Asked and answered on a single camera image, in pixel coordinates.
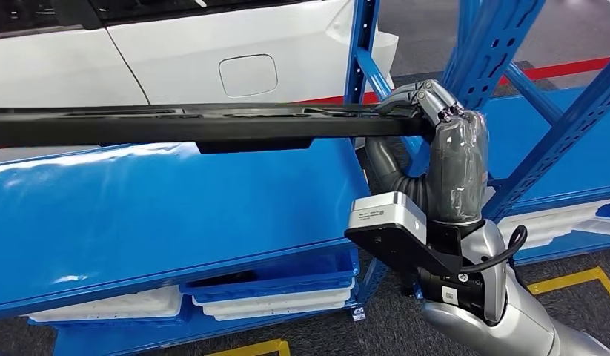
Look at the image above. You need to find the white plastic crate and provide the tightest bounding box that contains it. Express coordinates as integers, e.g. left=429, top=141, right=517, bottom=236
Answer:
left=213, top=302, right=348, bottom=323
left=571, top=216, right=610, bottom=237
left=511, top=223, right=600, bottom=251
left=201, top=294, right=352, bottom=317
left=27, top=285, right=184, bottom=323
left=496, top=197, right=610, bottom=232
left=192, top=280, right=357, bottom=308

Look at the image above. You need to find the white car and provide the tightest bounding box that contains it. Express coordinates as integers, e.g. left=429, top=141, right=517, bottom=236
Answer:
left=0, top=0, right=400, bottom=165

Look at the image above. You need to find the black plastic plate bracket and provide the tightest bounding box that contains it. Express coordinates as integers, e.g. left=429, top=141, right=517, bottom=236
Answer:
left=0, top=102, right=434, bottom=154

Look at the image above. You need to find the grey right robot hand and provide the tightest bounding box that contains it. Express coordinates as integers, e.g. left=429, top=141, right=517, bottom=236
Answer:
left=365, top=78, right=490, bottom=227

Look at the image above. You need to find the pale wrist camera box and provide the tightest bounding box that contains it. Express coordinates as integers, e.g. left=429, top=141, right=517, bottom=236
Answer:
left=345, top=191, right=463, bottom=276

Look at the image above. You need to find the red barrier belt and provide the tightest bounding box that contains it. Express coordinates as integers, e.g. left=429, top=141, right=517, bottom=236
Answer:
left=294, top=56, right=610, bottom=105

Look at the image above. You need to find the blue metal shelf rack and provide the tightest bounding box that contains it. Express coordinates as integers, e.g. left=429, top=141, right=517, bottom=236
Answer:
left=0, top=0, right=546, bottom=356
left=447, top=0, right=610, bottom=266

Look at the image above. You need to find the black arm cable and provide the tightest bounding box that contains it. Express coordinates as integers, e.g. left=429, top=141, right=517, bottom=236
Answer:
left=459, top=225, right=529, bottom=276

